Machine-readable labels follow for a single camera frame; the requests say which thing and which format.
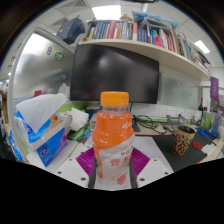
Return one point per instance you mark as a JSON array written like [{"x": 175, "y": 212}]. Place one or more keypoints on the dark blue box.
[{"x": 70, "y": 30}]

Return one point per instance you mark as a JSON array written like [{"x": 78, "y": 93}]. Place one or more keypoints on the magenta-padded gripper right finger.
[{"x": 153, "y": 170}]

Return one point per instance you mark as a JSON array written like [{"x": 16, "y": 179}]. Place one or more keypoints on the white tissue pack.
[{"x": 76, "y": 119}]

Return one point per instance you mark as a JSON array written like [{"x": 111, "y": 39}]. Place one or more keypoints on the black computer monitor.
[{"x": 113, "y": 73}]

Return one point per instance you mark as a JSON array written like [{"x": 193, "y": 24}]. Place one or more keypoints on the orange drink bottle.
[{"x": 113, "y": 133}]

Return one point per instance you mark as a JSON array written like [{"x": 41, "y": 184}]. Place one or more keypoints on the purple water bottle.
[{"x": 216, "y": 125}]

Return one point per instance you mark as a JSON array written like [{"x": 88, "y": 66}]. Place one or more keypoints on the blue tissue box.
[{"x": 50, "y": 146}]

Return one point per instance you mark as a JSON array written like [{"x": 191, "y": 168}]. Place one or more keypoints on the dark wine bottle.
[{"x": 200, "y": 108}]

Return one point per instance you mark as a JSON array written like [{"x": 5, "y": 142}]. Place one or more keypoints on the purple hanging banner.
[{"x": 214, "y": 88}]

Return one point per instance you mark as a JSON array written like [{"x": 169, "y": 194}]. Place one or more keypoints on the frosted partition panel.
[{"x": 33, "y": 66}]

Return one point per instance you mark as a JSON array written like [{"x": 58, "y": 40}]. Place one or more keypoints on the white napkin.
[{"x": 208, "y": 149}]

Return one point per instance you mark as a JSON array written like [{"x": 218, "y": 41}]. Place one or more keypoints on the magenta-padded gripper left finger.
[{"x": 75, "y": 171}]

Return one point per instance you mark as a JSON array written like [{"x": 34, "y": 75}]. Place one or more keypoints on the grey metal laptop stand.
[{"x": 175, "y": 124}]

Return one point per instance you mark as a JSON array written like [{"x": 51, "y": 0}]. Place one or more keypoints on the yellow mug with red flowers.
[{"x": 182, "y": 141}]

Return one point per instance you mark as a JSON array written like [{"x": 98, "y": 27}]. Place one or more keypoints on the black desk mat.
[{"x": 161, "y": 150}]

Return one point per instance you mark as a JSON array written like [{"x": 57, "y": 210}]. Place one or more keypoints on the flat round red coaster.
[{"x": 197, "y": 145}]

